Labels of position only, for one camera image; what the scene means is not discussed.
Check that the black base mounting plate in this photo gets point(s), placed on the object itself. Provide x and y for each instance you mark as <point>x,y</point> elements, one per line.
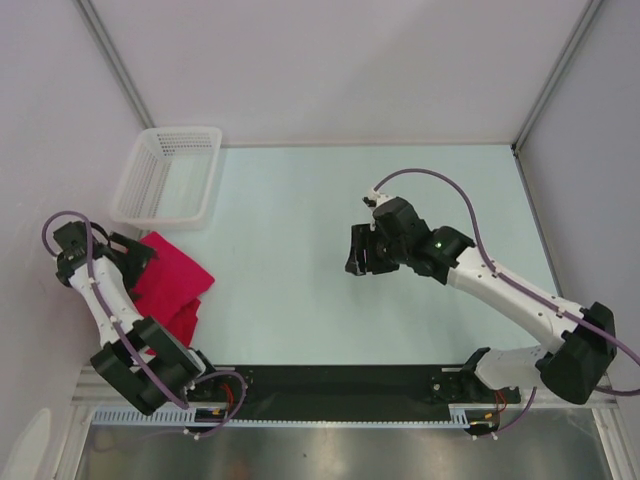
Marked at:
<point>364,393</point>

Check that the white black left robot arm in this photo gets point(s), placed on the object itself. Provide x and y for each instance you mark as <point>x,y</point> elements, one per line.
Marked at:
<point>139,357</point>

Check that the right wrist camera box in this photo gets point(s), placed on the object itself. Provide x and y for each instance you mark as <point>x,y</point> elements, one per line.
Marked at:
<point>374,199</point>

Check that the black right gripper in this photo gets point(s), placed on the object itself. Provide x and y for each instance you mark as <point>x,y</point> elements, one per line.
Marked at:
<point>362,238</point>

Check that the crimson red t shirt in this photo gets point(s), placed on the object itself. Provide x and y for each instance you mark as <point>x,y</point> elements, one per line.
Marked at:
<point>171,281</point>

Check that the aluminium frame rail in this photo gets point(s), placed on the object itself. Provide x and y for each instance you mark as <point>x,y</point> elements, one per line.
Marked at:
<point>92,389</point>

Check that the red folded t shirt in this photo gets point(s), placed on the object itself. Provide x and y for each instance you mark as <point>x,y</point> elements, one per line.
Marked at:
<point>183,324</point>

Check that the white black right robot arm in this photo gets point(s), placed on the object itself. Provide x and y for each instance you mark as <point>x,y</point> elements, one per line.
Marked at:
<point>575,343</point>

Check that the white slotted cable duct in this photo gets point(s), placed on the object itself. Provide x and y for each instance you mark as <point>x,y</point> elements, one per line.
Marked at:
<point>206,417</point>

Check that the white perforated plastic basket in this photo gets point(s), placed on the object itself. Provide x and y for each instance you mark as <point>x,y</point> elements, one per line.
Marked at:
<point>170,179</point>

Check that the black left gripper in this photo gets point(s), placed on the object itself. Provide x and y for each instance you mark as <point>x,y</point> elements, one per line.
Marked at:
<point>137,257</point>

